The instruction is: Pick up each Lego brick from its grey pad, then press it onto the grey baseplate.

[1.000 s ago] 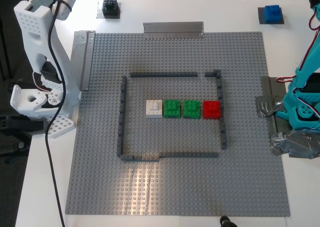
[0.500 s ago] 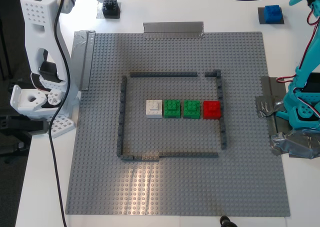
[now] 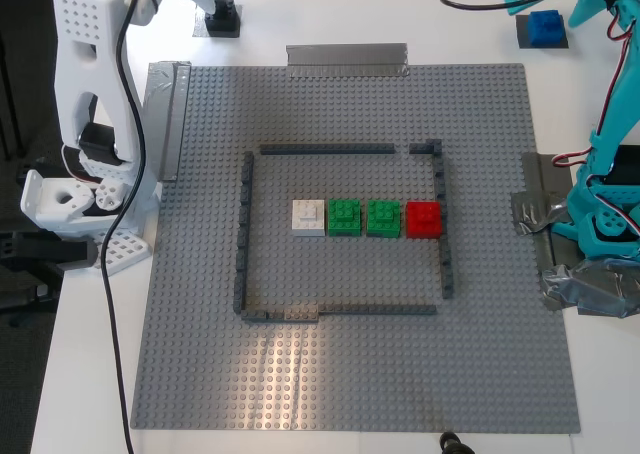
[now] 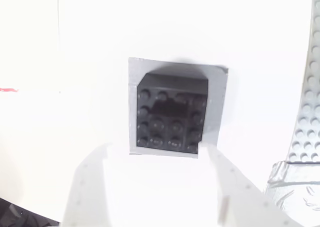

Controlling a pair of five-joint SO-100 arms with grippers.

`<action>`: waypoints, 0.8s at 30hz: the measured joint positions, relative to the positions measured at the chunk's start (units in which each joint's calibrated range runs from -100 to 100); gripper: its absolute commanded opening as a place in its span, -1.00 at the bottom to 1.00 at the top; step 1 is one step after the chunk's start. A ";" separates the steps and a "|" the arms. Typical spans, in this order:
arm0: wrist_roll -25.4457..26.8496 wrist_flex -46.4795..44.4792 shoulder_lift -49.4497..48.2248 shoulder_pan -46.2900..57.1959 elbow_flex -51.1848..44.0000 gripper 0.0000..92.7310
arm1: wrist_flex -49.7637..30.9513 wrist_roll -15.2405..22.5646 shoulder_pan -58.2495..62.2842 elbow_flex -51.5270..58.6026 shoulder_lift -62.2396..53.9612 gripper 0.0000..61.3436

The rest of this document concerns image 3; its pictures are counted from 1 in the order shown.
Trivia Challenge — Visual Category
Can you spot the white Lego cube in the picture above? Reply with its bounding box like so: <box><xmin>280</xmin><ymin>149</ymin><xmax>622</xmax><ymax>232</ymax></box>
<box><xmin>291</xmin><ymin>198</ymin><xmax>326</xmax><ymax>238</ymax></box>

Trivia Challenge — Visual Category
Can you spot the dark grey brick strip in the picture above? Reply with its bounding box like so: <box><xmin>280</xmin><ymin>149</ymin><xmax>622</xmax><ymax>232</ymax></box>
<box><xmin>241</xmin><ymin>308</ymin><xmax>321</xmax><ymax>324</ymax></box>

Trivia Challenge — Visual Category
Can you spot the grey Lego baseplate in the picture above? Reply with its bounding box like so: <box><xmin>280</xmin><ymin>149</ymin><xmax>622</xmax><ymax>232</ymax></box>
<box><xmin>129</xmin><ymin>62</ymin><xmax>582</xmax><ymax>434</ymax></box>

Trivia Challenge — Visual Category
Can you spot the green Lego cube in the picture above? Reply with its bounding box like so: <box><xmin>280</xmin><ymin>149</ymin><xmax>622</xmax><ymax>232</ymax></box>
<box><xmin>366</xmin><ymin>198</ymin><xmax>403</xmax><ymax>239</ymax></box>
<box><xmin>327</xmin><ymin>198</ymin><xmax>364</xmax><ymax>238</ymax></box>

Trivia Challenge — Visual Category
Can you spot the black table clamp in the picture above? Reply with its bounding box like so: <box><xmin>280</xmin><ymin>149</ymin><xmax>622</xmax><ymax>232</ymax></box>
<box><xmin>0</xmin><ymin>231</ymin><xmax>99</xmax><ymax>270</ymax></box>

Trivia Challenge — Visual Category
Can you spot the red Lego cube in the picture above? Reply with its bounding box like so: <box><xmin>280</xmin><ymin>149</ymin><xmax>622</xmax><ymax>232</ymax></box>
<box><xmin>405</xmin><ymin>201</ymin><xmax>445</xmax><ymax>239</ymax></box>

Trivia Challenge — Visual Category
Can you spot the dark grey square patch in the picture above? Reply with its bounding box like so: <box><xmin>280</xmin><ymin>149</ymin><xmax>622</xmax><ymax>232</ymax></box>
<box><xmin>515</xmin><ymin>13</ymin><xmax>570</xmax><ymax>50</ymax></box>
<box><xmin>192</xmin><ymin>4</ymin><xmax>244</xmax><ymax>39</ymax></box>

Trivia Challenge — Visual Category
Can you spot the white arm base mount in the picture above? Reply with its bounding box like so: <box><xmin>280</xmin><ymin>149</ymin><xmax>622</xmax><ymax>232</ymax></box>
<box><xmin>19</xmin><ymin>168</ymin><xmax>151</xmax><ymax>278</ymax></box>

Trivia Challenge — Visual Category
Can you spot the long grey duct tape strip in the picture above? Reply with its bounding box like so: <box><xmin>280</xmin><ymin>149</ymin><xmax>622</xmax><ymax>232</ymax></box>
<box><xmin>137</xmin><ymin>61</ymin><xmax>194</xmax><ymax>183</ymax></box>

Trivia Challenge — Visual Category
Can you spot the blue Lego cube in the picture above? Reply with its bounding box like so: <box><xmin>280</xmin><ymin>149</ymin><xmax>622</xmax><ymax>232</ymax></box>
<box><xmin>528</xmin><ymin>9</ymin><xmax>566</xmax><ymax>48</ymax></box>

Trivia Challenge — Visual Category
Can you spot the black cable of white arm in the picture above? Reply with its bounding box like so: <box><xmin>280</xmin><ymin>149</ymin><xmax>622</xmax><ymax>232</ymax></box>
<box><xmin>99</xmin><ymin>0</ymin><xmax>149</xmax><ymax>454</ymax></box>

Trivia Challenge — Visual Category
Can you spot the small black knob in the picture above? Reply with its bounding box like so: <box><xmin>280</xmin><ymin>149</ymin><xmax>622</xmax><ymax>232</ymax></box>
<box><xmin>438</xmin><ymin>431</ymin><xmax>476</xmax><ymax>454</ymax></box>

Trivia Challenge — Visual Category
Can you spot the flat grey duct tape strip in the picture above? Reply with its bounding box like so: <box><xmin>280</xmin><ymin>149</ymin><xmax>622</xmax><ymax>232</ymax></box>
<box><xmin>521</xmin><ymin>152</ymin><xmax>574</xmax><ymax>271</ymax></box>

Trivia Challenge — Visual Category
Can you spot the crumpled grey tape wad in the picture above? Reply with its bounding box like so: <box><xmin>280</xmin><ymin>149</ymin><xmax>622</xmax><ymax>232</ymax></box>
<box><xmin>538</xmin><ymin>257</ymin><xmax>640</xmax><ymax>320</ymax></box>

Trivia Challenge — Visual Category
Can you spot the ribbed grey tape strip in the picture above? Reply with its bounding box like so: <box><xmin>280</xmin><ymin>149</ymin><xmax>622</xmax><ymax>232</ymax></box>
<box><xmin>285</xmin><ymin>42</ymin><xmax>411</xmax><ymax>79</ymax></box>

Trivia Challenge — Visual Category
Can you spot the black Lego cube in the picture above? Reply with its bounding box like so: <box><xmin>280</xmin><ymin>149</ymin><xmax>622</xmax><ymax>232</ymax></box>
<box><xmin>205</xmin><ymin>0</ymin><xmax>241</xmax><ymax>38</ymax></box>

